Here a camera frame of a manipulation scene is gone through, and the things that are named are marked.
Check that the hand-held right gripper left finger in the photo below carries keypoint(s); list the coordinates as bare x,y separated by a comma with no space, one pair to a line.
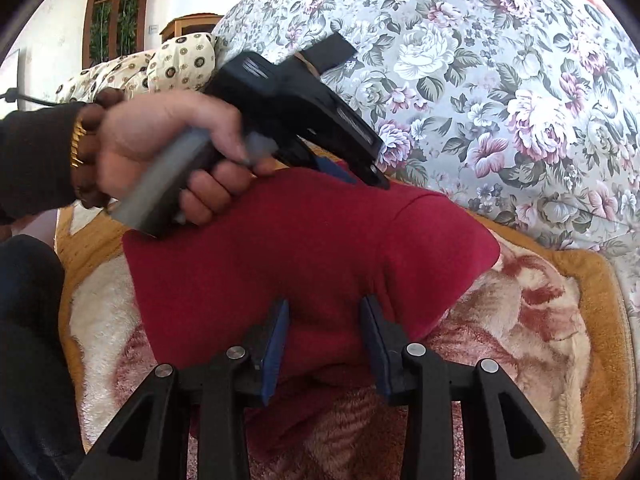
272,355

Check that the dark red sweater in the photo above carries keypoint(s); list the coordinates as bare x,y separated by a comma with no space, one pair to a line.
300,250

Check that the floral quilt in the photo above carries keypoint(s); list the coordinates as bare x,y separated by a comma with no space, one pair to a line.
475,85

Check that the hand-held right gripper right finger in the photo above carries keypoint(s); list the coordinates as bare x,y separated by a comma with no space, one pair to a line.
376,352

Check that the person's left forearm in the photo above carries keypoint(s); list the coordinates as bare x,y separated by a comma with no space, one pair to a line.
35,160

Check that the person's left hand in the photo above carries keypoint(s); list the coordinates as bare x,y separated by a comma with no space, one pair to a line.
150,135

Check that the cream medallion-print pillow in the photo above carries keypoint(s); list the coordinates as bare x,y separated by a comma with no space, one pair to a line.
110,77
187,60

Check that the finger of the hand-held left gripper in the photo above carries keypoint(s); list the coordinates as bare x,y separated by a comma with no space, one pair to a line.
332,167

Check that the wooden framed window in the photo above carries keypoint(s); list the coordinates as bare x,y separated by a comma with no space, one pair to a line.
117,10

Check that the person's leg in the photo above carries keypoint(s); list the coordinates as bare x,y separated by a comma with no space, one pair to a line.
30,360

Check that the fleece rose-print blanket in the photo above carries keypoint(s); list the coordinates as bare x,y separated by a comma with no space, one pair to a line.
525,320

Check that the wooden cabinet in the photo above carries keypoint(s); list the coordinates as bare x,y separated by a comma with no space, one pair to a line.
187,25

